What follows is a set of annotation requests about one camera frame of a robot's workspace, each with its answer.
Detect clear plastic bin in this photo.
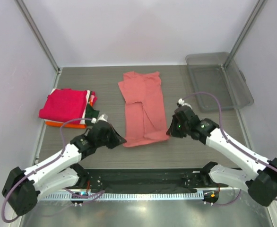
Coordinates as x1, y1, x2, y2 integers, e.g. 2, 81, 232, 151
185, 52, 254, 111

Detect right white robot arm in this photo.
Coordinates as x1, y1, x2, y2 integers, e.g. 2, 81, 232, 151
166, 104, 277, 207

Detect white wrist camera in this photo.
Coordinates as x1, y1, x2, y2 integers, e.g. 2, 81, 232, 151
91, 114, 108, 124
177, 98, 192, 109

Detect slotted white cable duct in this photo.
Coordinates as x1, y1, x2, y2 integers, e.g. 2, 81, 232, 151
41, 191, 204, 201

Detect salmon pink t shirt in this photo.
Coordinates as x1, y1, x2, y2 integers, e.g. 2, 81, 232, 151
118, 71, 169, 148

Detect magenta t shirt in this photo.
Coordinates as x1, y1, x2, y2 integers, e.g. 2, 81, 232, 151
39, 88, 97, 126

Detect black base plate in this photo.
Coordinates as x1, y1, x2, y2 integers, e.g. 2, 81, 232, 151
65, 168, 229, 192

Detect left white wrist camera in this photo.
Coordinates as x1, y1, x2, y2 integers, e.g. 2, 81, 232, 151
91, 114, 108, 124

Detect green t shirt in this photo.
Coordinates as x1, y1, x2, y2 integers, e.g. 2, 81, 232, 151
85, 104, 100, 119

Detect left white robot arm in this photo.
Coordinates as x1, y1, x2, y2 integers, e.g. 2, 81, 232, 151
1, 119, 126, 223

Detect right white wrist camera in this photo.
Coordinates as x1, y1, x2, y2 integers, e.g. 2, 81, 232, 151
177, 98, 192, 109

